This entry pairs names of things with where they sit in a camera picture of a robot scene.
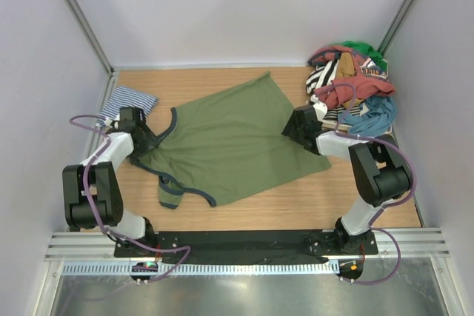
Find blue white striped tank top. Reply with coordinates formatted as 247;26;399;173
96;86;158;127

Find olive green tank top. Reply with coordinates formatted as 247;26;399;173
135;73;331;209

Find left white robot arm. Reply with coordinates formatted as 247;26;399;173
62;107;158;257

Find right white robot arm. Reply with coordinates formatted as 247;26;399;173
282;105;415;254

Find white plastic tray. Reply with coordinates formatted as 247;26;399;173
309;99;393;135

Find black white striped garment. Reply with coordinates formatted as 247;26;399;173
305;59;350;121

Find teal blue garment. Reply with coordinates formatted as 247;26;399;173
338;95;397;137

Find red patterned garment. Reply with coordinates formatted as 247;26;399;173
307;44;395;109

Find bright green garment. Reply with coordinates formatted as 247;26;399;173
340;41;384;61

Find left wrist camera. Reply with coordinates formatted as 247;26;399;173
102;118;118;128

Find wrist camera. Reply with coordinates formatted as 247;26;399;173
309;95;328;121
102;118;118;128

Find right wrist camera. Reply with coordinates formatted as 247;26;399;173
309;95;328;121

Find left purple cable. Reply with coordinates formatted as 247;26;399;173
69;114;192;283

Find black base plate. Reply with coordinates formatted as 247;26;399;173
114;229;378;267

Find left aluminium frame post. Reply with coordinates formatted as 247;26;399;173
64;0;113;76

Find aluminium frame post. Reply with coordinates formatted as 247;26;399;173
64;0;113;76
378;0;416;55

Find slotted cable duct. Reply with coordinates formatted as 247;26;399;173
62;260;339;276

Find right aluminium frame post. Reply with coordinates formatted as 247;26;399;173
378;0;416;55

